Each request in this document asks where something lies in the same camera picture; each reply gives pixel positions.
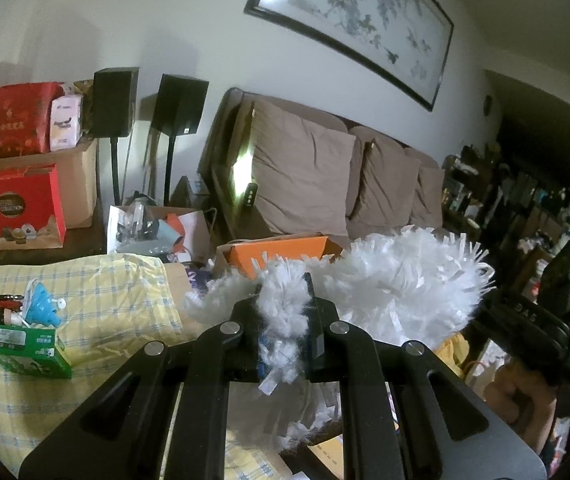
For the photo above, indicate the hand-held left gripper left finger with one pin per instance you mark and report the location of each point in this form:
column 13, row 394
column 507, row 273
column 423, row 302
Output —
column 245, row 340

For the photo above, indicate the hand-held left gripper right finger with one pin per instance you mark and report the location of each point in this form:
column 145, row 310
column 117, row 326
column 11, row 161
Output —
column 322, row 350

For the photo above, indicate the orange lined cardboard box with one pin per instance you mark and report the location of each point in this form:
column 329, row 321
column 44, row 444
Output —
column 285, row 255

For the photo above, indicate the white fluffy duster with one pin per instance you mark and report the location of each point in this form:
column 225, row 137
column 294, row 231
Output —
column 395, row 285

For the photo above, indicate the blue collapsible funnel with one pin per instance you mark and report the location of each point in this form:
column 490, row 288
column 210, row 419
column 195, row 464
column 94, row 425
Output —
column 45, row 300

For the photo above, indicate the green yellow toothpaste box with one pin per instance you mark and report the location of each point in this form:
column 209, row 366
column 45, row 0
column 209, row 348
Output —
column 20, row 350

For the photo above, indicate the person's right hand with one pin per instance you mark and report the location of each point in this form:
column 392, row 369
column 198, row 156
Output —
column 515, row 390

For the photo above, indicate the purple printed box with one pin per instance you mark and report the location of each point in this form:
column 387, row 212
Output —
column 202, row 280

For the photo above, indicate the yellow plastic bag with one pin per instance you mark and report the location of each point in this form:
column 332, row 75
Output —
column 455, row 355

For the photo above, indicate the cluttered dark shelf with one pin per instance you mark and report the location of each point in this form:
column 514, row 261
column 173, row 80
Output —
column 515, row 220

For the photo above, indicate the white paper bag with clutter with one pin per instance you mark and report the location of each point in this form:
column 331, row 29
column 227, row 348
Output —
column 190, row 230

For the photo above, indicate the yellow checked cloth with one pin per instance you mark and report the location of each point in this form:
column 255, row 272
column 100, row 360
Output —
column 115, row 300

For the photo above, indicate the small brown cushion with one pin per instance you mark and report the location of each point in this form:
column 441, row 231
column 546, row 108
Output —
column 430, row 197

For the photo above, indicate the small white box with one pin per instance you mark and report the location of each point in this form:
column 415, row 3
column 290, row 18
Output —
column 197, row 187

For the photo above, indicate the brown sofa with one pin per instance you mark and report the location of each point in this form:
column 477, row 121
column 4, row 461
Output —
column 225, row 170

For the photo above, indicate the medium brown cushion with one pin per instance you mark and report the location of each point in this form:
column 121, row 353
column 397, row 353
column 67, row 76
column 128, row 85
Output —
column 385, row 185

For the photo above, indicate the large brown cushion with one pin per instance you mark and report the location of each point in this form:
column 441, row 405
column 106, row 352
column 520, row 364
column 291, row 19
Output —
column 300, row 170

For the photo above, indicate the plain brown cardboard box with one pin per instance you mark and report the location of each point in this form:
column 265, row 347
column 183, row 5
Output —
column 77, row 185

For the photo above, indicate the black speaker on stand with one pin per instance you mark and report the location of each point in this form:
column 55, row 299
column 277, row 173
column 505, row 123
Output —
column 112, row 102
column 180, row 105

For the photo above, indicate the red chocolate gift box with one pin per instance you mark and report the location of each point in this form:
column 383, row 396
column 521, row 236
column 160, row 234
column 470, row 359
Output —
column 15, row 205

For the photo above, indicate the pink tissue pack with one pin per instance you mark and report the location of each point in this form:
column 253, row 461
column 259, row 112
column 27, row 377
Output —
column 65, row 125

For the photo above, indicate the red flower print gift box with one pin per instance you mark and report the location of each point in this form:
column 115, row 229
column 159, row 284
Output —
column 17, row 120

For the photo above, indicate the framed ink painting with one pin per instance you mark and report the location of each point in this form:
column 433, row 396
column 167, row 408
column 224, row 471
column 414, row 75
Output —
column 355, row 15

